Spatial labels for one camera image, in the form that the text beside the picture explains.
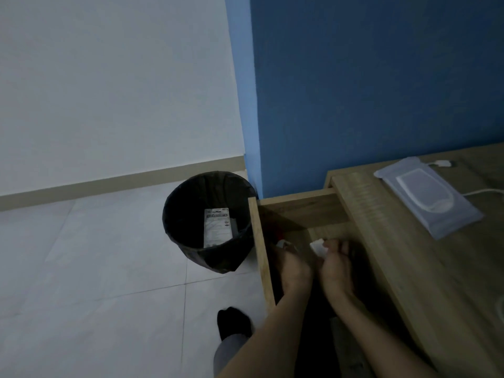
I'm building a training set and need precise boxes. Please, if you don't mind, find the person's left hand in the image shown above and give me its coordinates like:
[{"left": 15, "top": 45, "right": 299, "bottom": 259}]
[{"left": 272, "top": 242, "right": 314, "bottom": 296}]

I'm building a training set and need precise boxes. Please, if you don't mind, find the person's right hand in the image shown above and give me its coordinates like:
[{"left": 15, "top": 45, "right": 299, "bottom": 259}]
[{"left": 317, "top": 239, "right": 358, "bottom": 308}]

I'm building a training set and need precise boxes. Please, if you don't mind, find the person's right forearm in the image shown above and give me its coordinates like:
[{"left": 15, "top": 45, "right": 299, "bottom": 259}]
[{"left": 329, "top": 295, "right": 439, "bottom": 378}]

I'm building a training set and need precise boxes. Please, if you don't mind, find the person's left forearm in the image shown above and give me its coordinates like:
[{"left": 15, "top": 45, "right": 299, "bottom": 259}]
[{"left": 216, "top": 285, "right": 320, "bottom": 378}]

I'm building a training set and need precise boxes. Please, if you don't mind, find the wooden desk drawer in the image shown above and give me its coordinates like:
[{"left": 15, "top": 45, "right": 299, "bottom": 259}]
[{"left": 248, "top": 187, "right": 394, "bottom": 378}]

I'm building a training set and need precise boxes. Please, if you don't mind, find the white printed package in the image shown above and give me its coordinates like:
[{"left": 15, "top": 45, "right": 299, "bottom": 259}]
[{"left": 203, "top": 208, "right": 231, "bottom": 248}]

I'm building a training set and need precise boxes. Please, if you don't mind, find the wooden desk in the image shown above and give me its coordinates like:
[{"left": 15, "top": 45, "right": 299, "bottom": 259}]
[{"left": 323, "top": 143, "right": 504, "bottom": 378}]

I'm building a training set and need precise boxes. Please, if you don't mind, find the person's black sock foot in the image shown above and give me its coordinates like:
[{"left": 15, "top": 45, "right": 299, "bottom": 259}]
[{"left": 217, "top": 306, "right": 253, "bottom": 343}]

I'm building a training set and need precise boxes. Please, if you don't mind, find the black trash bin with bag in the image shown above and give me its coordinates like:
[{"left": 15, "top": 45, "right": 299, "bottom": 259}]
[{"left": 162, "top": 171, "right": 257, "bottom": 274}]

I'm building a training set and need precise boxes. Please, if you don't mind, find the wet wipes packet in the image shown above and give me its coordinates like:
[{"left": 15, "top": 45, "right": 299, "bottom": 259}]
[{"left": 373, "top": 156, "right": 484, "bottom": 240}]

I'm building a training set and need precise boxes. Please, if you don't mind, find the person's grey trouser leg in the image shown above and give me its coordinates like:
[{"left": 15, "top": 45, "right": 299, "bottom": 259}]
[{"left": 213, "top": 333, "right": 249, "bottom": 378}]

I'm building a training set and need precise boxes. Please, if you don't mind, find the beige skirting board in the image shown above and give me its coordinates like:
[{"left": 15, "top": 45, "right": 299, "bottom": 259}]
[{"left": 0, "top": 155, "right": 246, "bottom": 212}]

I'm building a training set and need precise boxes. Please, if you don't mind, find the white cable with plug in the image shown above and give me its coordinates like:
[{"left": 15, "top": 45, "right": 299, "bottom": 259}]
[{"left": 425, "top": 160, "right": 504, "bottom": 197}]

